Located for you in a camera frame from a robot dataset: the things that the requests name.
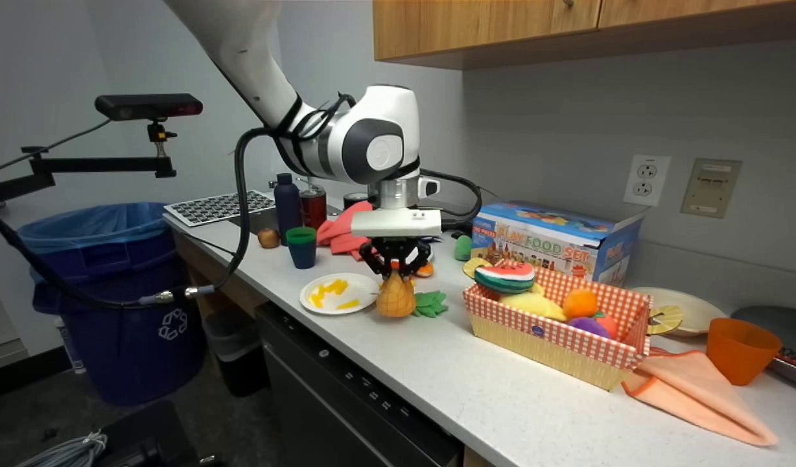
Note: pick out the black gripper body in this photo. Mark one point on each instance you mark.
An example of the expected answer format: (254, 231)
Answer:
(397, 247)

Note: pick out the orange toy fruit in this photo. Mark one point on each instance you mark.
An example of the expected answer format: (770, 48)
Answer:
(394, 300)

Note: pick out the plush watermelon slice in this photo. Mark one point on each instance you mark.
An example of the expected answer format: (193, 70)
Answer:
(505, 277)

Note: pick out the plush orange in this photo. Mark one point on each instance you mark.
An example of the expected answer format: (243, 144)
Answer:
(581, 304)

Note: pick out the purple plush fruit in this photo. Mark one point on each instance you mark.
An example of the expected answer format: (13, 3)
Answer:
(593, 327)

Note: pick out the plush strawberry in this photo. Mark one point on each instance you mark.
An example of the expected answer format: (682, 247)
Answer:
(613, 327)

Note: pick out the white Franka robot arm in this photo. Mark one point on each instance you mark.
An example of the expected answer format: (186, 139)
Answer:
(243, 53)

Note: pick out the red checkered fruit box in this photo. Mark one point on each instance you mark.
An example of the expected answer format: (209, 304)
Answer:
(542, 347)

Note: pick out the blue toy food set box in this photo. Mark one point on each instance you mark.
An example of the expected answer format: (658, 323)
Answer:
(568, 238)

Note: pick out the small orange black toy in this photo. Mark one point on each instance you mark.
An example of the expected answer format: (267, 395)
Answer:
(427, 270)

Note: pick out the white plate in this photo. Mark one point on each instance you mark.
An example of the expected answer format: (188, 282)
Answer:
(361, 286)

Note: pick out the yellow toy fry piece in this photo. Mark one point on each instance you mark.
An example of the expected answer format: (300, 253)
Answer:
(350, 304)
(318, 300)
(336, 286)

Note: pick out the green plush lime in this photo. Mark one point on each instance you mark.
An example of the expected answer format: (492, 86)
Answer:
(462, 251)

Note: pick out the pink cloth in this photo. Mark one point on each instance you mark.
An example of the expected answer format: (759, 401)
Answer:
(341, 231)

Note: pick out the dark round can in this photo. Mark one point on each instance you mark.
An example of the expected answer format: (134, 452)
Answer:
(357, 201)

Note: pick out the green and blue cup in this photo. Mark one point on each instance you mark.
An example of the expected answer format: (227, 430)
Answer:
(302, 251)

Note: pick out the dark red jar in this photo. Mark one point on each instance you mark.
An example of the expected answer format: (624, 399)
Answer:
(315, 208)

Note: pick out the dark blue bottle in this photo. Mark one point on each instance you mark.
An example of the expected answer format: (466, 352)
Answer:
(288, 208)

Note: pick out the small brown ball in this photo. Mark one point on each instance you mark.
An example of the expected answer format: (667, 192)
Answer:
(267, 239)

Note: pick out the black dishwasher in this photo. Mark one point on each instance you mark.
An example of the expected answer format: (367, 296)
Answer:
(328, 405)

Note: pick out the small black waste bin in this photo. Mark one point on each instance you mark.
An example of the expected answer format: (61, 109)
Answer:
(238, 352)

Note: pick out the wooden base cabinet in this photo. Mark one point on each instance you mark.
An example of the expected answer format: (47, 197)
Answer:
(197, 269)

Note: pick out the grey grid tray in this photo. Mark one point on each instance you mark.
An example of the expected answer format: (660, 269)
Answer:
(206, 208)

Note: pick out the white power outlet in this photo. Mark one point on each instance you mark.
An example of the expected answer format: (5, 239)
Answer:
(647, 179)

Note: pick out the yellow toy lemon slice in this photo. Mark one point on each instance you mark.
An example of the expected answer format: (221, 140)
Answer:
(667, 323)

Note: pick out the blue recycling bin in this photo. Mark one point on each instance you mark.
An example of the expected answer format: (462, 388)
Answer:
(121, 327)

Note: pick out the beige paper plate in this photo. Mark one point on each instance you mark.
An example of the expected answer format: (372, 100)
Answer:
(698, 310)

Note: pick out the peach cloth napkin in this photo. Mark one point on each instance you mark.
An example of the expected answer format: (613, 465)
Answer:
(698, 399)

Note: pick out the orange plastic cup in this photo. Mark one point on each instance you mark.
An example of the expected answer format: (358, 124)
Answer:
(742, 352)

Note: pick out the dark inset sink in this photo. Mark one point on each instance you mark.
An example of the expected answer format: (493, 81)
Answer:
(782, 325)

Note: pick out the black stereo camera bar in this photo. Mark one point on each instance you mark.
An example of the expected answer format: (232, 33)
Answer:
(147, 108)

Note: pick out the wooden wall cabinet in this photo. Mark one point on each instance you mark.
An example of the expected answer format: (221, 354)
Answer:
(586, 28)

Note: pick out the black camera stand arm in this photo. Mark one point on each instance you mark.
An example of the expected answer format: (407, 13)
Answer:
(95, 165)

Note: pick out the beige wall plate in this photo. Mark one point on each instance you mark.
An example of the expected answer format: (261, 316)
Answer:
(712, 187)

